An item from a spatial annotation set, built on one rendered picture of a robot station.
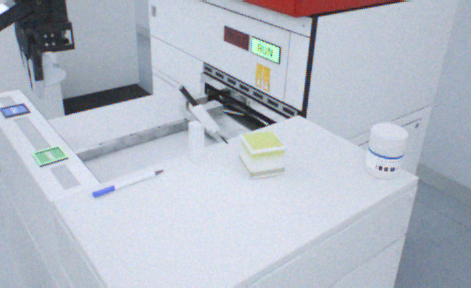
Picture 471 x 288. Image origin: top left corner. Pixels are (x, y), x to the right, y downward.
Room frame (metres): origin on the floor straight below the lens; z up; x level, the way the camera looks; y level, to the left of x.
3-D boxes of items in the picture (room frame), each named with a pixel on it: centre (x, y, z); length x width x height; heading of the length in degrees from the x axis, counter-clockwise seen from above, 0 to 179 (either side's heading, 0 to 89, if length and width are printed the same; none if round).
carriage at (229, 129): (1.13, 0.06, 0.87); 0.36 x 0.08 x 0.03; 40
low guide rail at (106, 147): (1.12, 0.28, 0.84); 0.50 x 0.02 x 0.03; 130
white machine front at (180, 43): (1.36, 0.11, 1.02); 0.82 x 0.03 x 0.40; 40
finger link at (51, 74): (0.79, 0.37, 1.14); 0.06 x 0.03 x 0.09; 130
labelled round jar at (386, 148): (0.80, -0.29, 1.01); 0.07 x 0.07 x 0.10
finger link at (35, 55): (0.77, 0.39, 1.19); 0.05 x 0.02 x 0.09; 40
